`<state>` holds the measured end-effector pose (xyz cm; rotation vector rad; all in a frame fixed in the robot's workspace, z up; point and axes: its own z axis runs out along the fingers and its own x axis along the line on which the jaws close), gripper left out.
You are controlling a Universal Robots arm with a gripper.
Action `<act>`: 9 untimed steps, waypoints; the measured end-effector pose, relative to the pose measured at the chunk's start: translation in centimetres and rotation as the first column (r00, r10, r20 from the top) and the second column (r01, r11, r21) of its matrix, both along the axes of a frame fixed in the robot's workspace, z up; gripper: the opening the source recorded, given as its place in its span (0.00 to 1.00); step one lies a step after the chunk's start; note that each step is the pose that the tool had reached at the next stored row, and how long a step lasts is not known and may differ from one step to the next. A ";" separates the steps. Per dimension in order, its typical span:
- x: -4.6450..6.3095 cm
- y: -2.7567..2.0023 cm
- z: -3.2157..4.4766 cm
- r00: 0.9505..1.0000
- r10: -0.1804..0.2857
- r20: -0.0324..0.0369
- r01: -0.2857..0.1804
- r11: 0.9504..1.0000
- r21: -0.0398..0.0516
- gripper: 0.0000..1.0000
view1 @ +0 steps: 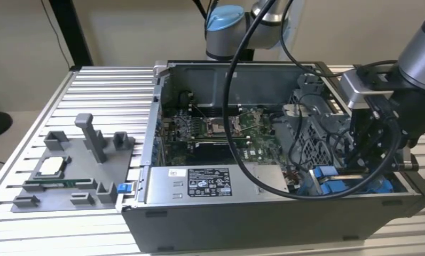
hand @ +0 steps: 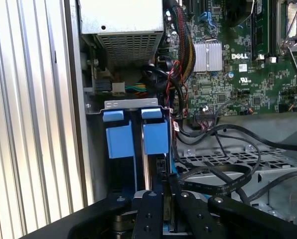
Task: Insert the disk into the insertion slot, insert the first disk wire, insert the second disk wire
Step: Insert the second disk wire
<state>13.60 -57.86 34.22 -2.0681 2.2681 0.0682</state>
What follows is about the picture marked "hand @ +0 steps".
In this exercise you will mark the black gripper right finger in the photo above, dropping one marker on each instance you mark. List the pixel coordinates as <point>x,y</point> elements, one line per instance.
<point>250,219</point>

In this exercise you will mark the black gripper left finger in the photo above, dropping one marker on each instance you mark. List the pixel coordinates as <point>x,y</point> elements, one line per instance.
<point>148,214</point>

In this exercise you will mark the hard disk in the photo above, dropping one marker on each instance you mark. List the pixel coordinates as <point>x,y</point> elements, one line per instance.
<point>121,142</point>
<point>113,115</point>

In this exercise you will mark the perforated metal drive cage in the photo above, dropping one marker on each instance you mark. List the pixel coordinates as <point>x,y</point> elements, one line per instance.
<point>275,174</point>

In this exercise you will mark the green Dell motherboard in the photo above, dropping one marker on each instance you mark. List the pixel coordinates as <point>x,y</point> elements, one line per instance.
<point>238,94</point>

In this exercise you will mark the dark grey PC case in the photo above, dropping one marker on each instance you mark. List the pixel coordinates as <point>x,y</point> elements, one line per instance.
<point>75,99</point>

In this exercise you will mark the silver finned chipset heatsink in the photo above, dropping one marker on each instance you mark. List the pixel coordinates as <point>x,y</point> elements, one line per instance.
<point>208,57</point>

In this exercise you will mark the green RAM stick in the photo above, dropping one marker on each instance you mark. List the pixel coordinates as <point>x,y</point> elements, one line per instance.
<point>258,30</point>

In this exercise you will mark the CPU socket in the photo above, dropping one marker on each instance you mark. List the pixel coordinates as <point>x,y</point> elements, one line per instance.
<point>295,25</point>

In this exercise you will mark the thin metal locking lever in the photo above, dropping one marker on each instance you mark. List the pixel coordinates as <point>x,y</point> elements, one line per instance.
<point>293,23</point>

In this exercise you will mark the silver power supply unit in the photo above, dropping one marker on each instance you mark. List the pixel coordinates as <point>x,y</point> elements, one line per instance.
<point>121,15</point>

